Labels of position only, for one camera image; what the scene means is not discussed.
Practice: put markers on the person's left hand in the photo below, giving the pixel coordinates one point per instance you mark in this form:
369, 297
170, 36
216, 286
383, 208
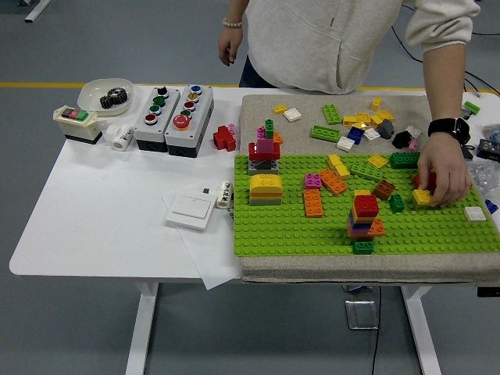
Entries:
449, 172

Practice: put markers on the person's right hand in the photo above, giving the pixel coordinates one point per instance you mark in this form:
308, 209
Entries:
230, 45

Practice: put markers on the red rounded brick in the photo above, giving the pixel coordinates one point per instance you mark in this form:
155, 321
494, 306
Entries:
423, 181

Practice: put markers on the yellow square brick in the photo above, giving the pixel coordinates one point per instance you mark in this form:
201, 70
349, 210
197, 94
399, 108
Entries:
422, 196
349, 120
386, 115
363, 117
376, 120
334, 160
377, 159
343, 171

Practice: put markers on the dark green long brick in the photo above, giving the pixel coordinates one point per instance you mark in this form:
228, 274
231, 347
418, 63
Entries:
404, 160

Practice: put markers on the dark green square brick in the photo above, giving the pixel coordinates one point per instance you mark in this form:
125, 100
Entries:
397, 203

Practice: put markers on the brown square brick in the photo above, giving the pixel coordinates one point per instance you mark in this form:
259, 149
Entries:
384, 190

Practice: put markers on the lime long brick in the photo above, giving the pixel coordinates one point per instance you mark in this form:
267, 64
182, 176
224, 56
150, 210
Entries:
366, 170
333, 113

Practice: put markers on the red square brick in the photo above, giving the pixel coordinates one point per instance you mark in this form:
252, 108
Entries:
366, 205

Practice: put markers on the white square tile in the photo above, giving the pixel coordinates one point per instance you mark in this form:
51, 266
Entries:
413, 131
345, 143
474, 213
292, 114
371, 133

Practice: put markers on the orange long brick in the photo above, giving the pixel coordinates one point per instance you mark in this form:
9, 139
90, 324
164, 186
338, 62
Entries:
277, 138
312, 202
332, 181

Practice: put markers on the person's left forearm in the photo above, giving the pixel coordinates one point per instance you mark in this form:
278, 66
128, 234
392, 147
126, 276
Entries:
443, 86

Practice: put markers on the person's right forearm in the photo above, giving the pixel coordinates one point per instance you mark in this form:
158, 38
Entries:
236, 9

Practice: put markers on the small pink brick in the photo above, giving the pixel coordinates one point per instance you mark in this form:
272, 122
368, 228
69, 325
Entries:
412, 145
231, 129

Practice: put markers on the blue brick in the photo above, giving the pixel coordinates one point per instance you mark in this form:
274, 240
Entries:
355, 134
491, 206

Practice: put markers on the black brick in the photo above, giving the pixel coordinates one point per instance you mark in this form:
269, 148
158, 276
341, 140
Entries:
401, 140

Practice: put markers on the grey brick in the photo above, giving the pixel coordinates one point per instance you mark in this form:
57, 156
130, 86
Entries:
386, 128

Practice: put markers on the yellow flat brick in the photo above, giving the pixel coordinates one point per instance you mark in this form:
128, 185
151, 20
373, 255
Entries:
279, 109
359, 126

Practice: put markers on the red brick cluster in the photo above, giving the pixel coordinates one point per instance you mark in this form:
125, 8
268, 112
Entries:
223, 140

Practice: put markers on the small yellow narrow brick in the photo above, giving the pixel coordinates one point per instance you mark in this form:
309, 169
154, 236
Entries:
376, 103

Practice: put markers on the brick tower with green base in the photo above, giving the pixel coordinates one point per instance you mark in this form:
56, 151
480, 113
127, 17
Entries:
361, 226

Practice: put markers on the brick tower with grey base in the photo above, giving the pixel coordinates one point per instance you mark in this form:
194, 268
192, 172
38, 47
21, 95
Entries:
262, 152

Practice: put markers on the pink square brick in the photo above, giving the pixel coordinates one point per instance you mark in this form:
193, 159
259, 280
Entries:
311, 180

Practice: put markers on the yellow domed brick stack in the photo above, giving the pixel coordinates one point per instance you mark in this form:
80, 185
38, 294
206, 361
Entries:
265, 187

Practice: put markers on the green baseplate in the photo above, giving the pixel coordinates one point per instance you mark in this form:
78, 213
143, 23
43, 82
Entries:
273, 234

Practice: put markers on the small black part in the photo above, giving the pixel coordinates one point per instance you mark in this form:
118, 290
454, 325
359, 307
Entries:
467, 151

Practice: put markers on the clear plastic bag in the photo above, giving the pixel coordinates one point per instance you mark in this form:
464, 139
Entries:
484, 176

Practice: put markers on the black wristwatch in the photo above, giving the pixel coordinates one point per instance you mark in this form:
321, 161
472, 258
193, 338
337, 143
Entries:
449, 127

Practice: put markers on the black box with yellow dots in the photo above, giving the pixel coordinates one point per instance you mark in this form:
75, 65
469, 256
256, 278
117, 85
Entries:
488, 148

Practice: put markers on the bag of blue parts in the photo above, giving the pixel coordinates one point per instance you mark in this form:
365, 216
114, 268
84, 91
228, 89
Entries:
493, 131

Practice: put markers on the grey clear plastic part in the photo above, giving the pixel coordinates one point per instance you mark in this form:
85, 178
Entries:
466, 113

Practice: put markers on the small green plastic piece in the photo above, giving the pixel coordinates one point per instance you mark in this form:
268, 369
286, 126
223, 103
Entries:
471, 106

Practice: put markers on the grey emergency-stop control box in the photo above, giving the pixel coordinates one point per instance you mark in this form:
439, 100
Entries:
197, 117

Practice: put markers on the person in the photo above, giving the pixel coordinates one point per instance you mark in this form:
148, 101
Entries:
312, 39

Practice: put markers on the grey four-button control box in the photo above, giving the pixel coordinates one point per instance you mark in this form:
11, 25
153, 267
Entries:
168, 117

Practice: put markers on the black table control panel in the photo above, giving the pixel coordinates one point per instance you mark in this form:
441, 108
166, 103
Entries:
488, 291

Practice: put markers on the black metal gear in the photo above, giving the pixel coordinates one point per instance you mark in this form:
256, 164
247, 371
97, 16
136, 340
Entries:
113, 98

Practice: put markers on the lime long plate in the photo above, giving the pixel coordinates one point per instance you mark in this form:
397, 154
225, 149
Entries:
325, 133

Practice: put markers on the grey-brown foam mat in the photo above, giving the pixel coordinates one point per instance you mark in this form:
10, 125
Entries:
351, 269

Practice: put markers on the white pipe fitting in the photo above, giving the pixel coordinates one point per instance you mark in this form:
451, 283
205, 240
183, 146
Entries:
121, 138

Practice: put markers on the white bowl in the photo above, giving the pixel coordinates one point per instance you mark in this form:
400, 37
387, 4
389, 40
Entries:
91, 97

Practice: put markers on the white labelled tube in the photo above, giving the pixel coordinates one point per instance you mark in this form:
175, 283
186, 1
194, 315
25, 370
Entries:
224, 194

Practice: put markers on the white table leg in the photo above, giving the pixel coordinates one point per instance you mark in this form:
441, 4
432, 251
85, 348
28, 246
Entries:
420, 332
140, 332

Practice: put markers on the silver floor outlet box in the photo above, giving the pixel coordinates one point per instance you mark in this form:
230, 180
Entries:
361, 314

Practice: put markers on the white furniture foot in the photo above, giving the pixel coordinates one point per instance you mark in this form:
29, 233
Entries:
37, 8

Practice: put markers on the white paper sheet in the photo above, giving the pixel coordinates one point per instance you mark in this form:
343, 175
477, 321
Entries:
218, 269

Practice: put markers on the metal bracket under table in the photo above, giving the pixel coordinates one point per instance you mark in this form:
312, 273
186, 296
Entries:
357, 288

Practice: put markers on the white wall switch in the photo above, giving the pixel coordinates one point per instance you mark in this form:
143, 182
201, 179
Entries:
189, 211

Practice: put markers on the white red-green switch box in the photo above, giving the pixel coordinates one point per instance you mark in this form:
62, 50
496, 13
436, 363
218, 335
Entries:
76, 125

